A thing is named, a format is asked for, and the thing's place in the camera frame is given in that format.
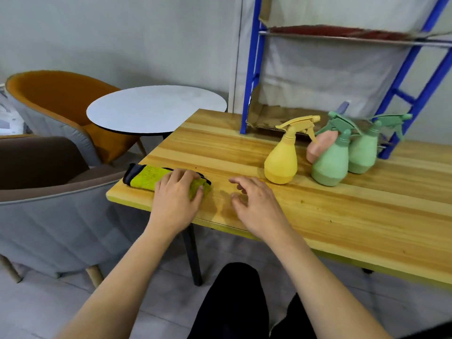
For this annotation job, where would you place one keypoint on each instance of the green spray bottle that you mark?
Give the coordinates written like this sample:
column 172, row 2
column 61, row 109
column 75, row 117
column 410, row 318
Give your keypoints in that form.
column 330, row 165
column 362, row 155

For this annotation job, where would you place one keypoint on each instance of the black metal table leg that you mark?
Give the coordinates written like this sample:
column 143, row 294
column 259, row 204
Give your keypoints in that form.
column 192, row 254
column 368, row 270

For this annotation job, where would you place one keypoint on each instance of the person's left leg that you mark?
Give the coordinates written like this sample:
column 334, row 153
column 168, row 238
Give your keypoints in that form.
column 233, row 303

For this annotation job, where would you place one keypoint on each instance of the brown chair with grey shell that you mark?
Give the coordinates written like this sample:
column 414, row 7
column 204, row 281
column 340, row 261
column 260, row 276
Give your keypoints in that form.
column 42, row 162

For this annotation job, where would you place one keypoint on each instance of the person's leg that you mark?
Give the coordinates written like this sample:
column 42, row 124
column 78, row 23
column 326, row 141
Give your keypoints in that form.
column 233, row 303
column 298, row 321

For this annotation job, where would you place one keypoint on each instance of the green and black cloth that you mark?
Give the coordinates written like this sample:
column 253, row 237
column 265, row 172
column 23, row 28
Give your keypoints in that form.
column 146, row 176

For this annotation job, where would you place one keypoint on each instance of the person's right forearm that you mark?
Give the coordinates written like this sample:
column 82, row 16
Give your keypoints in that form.
column 325, row 293

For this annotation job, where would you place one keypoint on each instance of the person's left hand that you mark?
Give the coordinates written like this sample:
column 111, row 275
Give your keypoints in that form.
column 173, row 204

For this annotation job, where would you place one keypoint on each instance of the pink spray bottle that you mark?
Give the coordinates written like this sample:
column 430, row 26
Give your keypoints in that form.
column 319, row 144

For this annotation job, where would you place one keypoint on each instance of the person's right leg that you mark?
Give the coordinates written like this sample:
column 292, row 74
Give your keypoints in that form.
column 298, row 321

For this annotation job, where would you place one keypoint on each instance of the white cloth backdrop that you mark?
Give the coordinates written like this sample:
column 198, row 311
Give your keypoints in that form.
column 325, row 74

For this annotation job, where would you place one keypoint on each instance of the round white side table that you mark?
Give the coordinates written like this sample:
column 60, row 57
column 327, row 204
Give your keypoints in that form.
column 152, row 107

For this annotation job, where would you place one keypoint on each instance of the orange chair with grey shell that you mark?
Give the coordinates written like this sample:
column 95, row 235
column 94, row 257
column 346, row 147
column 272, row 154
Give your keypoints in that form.
column 53, row 91
column 14, row 136

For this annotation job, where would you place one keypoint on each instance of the torn red-brown cardboard sheet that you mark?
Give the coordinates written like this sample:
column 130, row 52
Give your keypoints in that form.
column 335, row 31

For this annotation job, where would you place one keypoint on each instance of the yellow spray bottle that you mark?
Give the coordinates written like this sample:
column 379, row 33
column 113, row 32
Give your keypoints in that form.
column 280, row 165

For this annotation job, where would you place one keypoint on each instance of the person's right hand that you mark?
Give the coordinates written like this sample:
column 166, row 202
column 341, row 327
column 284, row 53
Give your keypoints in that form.
column 261, row 208

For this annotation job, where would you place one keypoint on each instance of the person's left forearm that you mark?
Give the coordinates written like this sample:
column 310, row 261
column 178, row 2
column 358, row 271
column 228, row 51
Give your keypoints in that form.
column 116, row 293

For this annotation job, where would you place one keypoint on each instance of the blue metal shelf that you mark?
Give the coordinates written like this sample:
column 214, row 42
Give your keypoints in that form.
column 250, row 67

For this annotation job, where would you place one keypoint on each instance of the stained brown cardboard sheet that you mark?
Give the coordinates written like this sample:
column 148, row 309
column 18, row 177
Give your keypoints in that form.
column 272, row 116

